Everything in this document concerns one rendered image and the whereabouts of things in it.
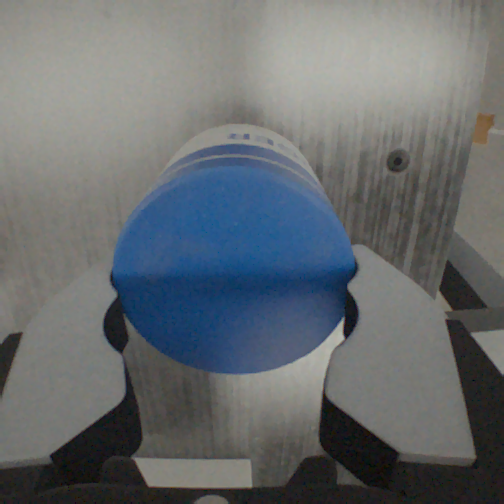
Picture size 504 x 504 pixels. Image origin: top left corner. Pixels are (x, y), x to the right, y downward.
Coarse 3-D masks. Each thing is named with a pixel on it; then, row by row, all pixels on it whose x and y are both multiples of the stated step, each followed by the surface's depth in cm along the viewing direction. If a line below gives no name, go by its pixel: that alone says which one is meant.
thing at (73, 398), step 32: (64, 288) 11; (96, 288) 11; (32, 320) 9; (64, 320) 9; (96, 320) 9; (32, 352) 8; (64, 352) 8; (96, 352) 8; (32, 384) 7; (64, 384) 7; (96, 384) 7; (128, 384) 8; (0, 416) 7; (32, 416) 7; (64, 416) 7; (96, 416) 7; (128, 416) 7; (0, 448) 6; (32, 448) 6; (64, 448) 6; (96, 448) 7; (128, 448) 7; (64, 480) 6; (96, 480) 7
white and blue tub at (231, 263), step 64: (256, 128) 15; (192, 192) 10; (256, 192) 10; (320, 192) 11; (128, 256) 11; (192, 256) 11; (256, 256) 11; (320, 256) 11; (192, 320) 12; (256, 320) 12; (320, 320) 12
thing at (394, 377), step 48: (384, 288) 10; (384, 336) 8; (432, 336) 8; (336, 384) 7; (384, 384) 7; (432, 384) 7; (336, 432) 7; (384, 432) 6; (432, 432) 6; (384, 480) 6
